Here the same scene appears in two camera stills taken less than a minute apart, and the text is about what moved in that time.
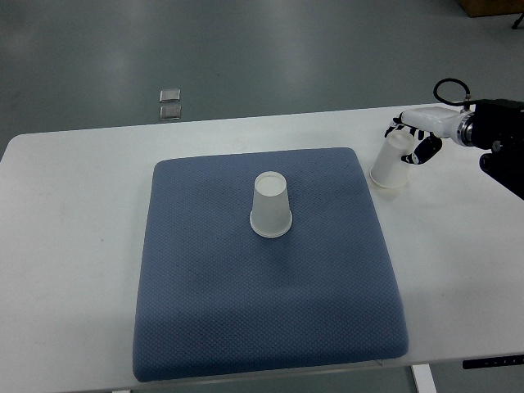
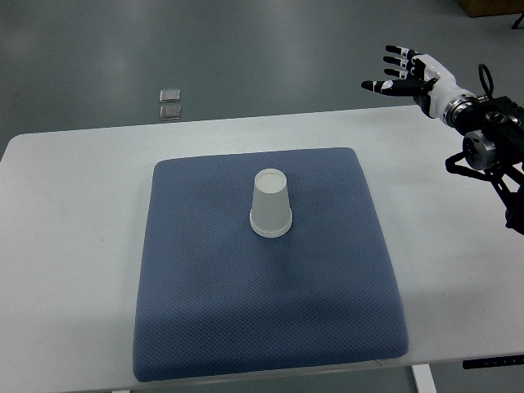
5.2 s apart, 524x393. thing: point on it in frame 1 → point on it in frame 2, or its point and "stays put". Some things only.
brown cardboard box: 488,7 stays put
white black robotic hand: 432,124 → 431,86
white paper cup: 388,169 → 271,215
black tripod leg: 517,22 stays put
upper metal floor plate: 169,95 stays put
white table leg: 424,378 stays put
